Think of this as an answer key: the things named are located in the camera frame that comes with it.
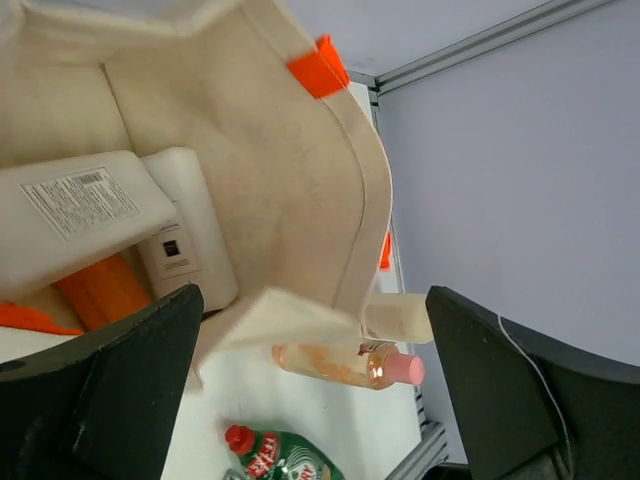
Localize green Fairy dish soap bottle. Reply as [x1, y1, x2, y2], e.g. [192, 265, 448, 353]
[225, 424, 345, 480]

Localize beige canvas tote bag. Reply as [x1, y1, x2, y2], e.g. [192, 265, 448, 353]
[1, 1, 392, 370]

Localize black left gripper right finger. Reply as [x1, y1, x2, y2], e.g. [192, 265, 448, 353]
[426, 286, 639, 479]

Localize right side aluminium rail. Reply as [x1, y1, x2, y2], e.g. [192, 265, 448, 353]
[369, 84, 451, 480]

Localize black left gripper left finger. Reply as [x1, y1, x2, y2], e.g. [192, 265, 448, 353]
[1, 284, 204, 479]

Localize right aluminium frame post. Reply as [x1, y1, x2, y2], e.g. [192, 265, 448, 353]
[349, 0, 612, 96]

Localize orange spray bottle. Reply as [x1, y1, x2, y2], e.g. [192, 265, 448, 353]
[55, 254, 151, 331]

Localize peach bottle pink cap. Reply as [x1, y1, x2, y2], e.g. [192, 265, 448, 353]
[272, 340, 425, 390]

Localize cream pump lotion bottle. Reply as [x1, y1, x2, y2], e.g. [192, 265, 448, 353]
[364, 293, 434, 344]

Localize white bottle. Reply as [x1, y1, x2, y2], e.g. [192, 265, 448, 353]
[138, 147, 239, 311]
[1, 151, 175, 301]

